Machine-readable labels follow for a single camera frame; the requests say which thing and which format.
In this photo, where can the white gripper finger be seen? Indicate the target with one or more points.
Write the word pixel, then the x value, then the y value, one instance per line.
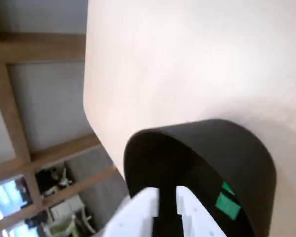
pixel 135 212
pixel 197 219

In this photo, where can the black pot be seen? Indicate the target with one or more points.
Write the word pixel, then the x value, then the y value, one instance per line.
pixel 236 148

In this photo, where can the wooden lattice frame partition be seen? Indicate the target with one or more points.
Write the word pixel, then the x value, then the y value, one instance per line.
pixel 39 47

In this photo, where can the white green office chair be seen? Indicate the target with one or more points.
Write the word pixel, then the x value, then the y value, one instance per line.
pixel 64 227

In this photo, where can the green block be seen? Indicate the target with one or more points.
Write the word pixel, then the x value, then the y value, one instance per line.
pixel 228 208
pixel 227 188

